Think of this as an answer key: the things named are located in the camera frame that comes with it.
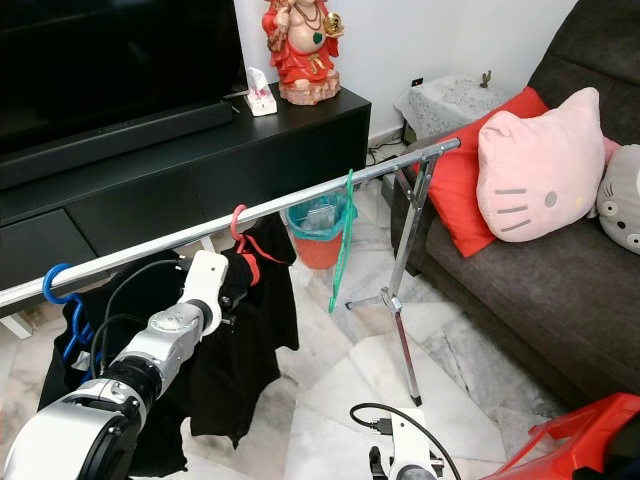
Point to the green clothes hanger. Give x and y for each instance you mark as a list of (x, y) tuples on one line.
[(348, 215)]

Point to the blue clothes hanger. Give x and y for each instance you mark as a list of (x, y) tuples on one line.
[(48, 285)]

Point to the orange bin teal bag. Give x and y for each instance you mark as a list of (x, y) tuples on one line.
[(318, 252)]

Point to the black TV cabinet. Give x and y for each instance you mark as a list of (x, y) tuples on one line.
[(210, 180)]

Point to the silver metal clothes rack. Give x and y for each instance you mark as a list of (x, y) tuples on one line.
[(320, 192)]

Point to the black soundbar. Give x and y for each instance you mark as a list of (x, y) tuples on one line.
[(120, 140)]

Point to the white pink tissue box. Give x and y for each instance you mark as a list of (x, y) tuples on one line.
[(262, 100)]

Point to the red plastic stool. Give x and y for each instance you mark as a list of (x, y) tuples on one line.
[(570, 440)]

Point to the black shirt green logo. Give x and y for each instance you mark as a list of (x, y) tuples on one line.
[(60, 420)]

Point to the dark grey fabric sofa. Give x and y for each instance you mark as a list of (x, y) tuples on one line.
[(540, 300)]

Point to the red laughing Buddha statue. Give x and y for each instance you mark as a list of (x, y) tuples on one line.
[(305, 60)]

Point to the red cushion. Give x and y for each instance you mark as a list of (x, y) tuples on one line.
[(460, 200)]

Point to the black flat television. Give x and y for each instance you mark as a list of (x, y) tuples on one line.
[(120, 50)]

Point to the lace covered side table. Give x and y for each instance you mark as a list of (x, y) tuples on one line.
[(445, 100)]

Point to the small brass figurine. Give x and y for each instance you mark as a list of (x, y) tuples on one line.
[(486, 80)]

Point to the pink cat face pillow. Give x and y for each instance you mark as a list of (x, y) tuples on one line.
[(540, 160)]

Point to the grey Totoro plush pillow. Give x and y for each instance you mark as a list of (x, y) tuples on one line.
[(622, 200)]

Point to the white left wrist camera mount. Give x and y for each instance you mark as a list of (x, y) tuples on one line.
[(203, 280)]

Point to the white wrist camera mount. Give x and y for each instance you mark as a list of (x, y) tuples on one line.
[(415, 452), (203, 280)]

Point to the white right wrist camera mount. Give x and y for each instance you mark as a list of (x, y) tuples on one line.
[(415, 452)]

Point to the black wall socket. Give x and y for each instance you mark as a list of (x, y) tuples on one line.
[(415, 82)]

